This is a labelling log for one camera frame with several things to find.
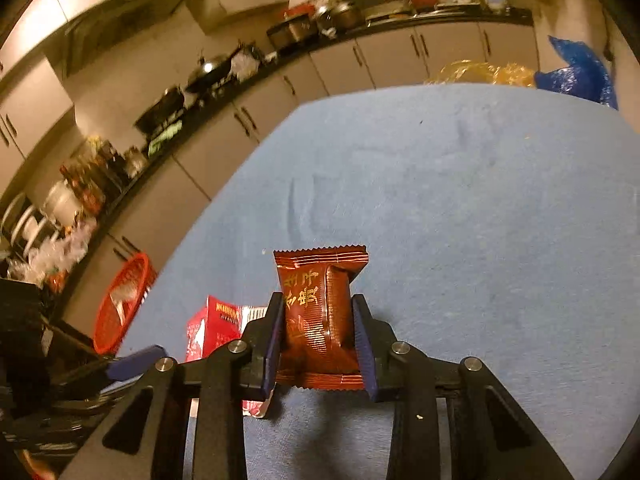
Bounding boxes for clear plastic bag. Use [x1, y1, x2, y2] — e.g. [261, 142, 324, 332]
[27, 220, 98, 281]

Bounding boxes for yellow plastic bag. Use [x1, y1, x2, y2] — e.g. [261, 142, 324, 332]
[424, 59, 537, 88]

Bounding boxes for black kitchen countertop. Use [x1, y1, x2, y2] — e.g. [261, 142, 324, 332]
[0, 7, 533, 281]

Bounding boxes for row of white base cabinets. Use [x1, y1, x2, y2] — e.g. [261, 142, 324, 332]
[50, 17, 541, 341]

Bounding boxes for range hood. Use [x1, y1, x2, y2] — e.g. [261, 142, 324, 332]
[65, 0, 201, 78]

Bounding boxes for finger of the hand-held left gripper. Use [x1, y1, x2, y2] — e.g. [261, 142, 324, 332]
[47, 344, 167, 401]

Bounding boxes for blue plastic bag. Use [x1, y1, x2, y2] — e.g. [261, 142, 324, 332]
[534, 35, 620, 111]

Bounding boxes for brown snack packet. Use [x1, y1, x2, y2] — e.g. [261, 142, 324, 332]
[272, 242, 370, 392]

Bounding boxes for green cloth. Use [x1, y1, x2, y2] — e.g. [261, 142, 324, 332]
[148, 121, 183, 157]

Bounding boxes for red white torn paper pack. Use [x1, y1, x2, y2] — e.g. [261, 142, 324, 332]
[185, 294, 276, 418]

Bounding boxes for red plastic basket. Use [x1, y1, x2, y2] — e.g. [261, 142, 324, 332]
[93, 252, 153, 356]

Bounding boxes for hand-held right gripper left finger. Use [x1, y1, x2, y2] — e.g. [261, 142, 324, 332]
[60, 291, 286, 480]

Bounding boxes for white electric kettle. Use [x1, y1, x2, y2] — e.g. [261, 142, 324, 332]
[42, 180, 83, 221]

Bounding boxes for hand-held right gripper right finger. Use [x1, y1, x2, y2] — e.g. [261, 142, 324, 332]
[351, 294, 576, 480]

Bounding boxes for wok with lid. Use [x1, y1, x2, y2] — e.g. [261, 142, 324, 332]
[185, 49, 241, 93]

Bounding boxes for black frying pan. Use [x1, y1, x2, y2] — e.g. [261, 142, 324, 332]
[134, 87, 186, 133]

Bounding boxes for stack of white plates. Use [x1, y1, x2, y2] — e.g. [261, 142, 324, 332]
[0, 192, 56, 261]

